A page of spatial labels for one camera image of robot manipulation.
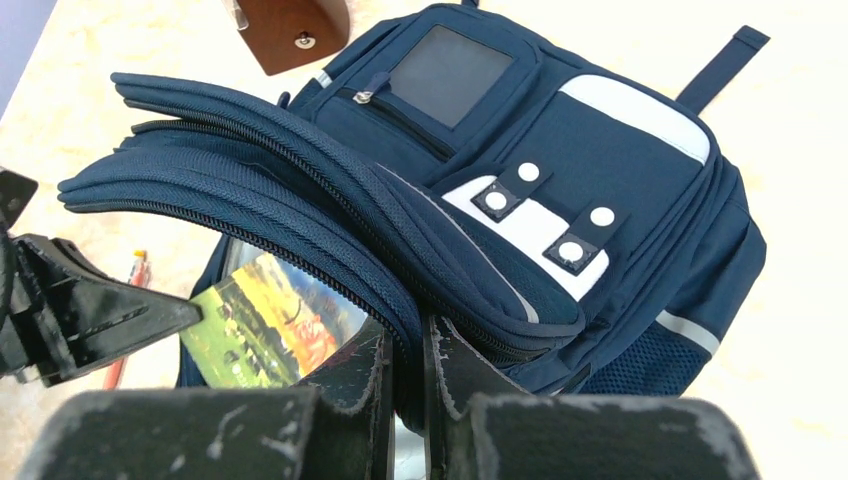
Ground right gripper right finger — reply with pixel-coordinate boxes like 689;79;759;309
423;316;760;479

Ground brown wooden metronome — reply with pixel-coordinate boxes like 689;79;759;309
222;0;351;76

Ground blue Animal Farm book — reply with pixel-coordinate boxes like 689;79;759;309
180;252;367;388

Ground navy blue backpack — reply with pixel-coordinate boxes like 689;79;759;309
58;1;768;432

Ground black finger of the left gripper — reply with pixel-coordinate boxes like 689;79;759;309
1;235;202;387

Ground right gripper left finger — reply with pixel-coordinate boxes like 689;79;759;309
20;320;394;479

